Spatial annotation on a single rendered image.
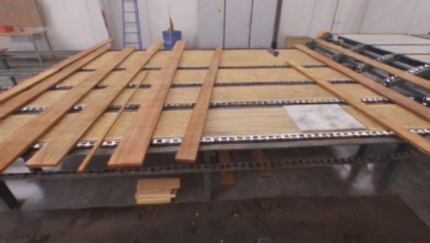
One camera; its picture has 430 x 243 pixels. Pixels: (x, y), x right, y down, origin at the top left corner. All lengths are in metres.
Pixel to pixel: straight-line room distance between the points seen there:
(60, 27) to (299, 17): 7.88
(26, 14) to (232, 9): 6.22
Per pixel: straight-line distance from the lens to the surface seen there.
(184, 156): 1.54
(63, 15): 8.59
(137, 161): 1.58
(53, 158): 1.89
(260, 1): 7.07
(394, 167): 2.93
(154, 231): 2.25
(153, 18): 7.61
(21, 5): 8.94
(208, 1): 6.84
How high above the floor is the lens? 1.90
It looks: 29 degrees down
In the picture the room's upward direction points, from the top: straight up
